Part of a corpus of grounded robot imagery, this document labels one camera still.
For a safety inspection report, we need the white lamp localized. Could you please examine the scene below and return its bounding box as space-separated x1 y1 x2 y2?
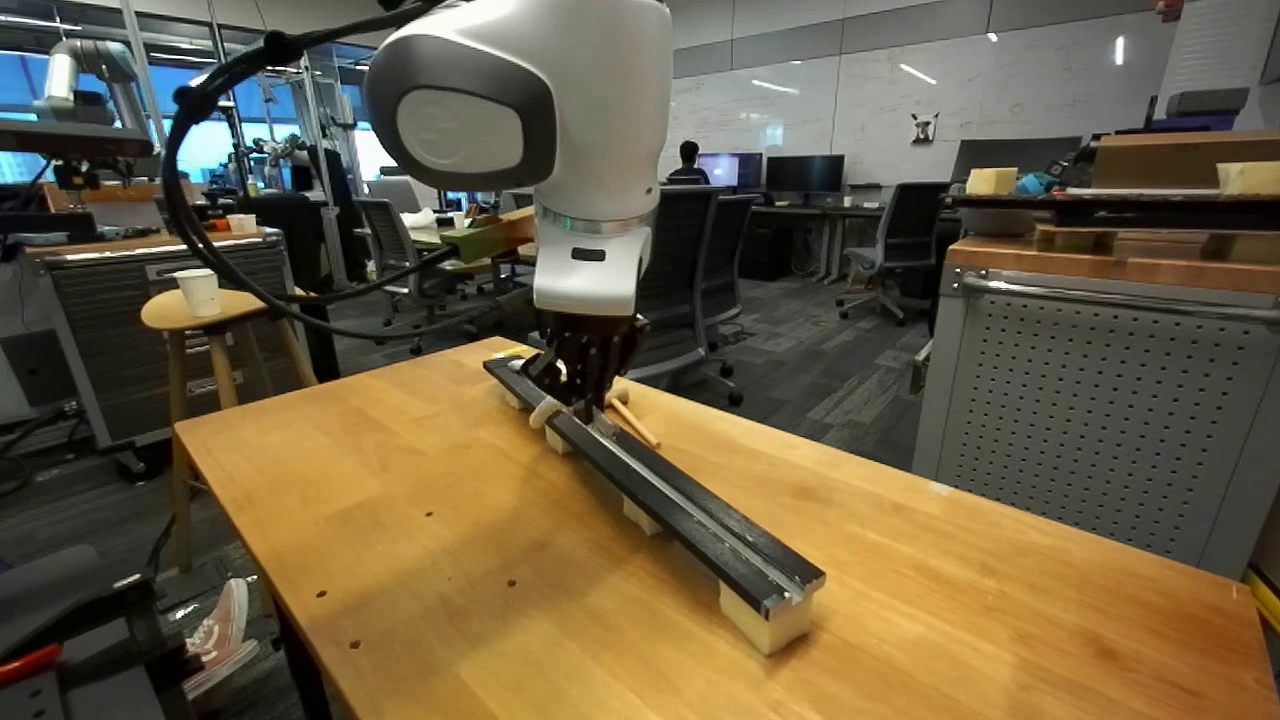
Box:
36 35 83 114

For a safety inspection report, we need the cream foam support block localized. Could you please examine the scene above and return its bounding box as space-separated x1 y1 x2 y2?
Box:
618 494 666 539
716 578 820 659

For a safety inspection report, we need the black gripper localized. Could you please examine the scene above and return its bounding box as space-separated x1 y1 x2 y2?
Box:
534 311 645 419

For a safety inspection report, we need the white braided rope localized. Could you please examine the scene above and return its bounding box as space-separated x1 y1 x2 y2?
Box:
523 386 664 454

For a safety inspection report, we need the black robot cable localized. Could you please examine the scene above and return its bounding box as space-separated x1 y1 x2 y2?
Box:
154 0 534 346

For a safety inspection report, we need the black rail platform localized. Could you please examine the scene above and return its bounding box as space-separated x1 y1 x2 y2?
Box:
481 352 832 621

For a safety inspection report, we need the black office chair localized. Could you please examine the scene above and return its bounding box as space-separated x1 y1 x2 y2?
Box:
243 188 343 386
634 180 761 412
834 180 951 327

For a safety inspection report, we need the black computer monitor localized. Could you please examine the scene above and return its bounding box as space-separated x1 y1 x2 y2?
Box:
761 153 846 208
696 147 767 196

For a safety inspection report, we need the white paper cup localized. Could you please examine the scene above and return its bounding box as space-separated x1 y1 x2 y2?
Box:
173 265 224 321

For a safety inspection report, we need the red handled tool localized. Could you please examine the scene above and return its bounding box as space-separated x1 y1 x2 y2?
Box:
0 639 68 694

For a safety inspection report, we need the white plastic bag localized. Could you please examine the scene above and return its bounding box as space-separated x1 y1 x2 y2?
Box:
176 571 256 704

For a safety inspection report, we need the grey perforated metal cabinet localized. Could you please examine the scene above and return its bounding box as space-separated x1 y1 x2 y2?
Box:
912 265 1280 585

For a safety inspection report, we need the wooden shelf unit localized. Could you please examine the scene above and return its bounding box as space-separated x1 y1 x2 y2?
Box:
945 126 1280 300

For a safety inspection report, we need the round wooden stool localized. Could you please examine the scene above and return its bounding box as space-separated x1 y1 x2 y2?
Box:
137 284 325 563

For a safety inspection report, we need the seated person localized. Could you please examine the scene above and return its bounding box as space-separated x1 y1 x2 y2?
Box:
664 138 711 188

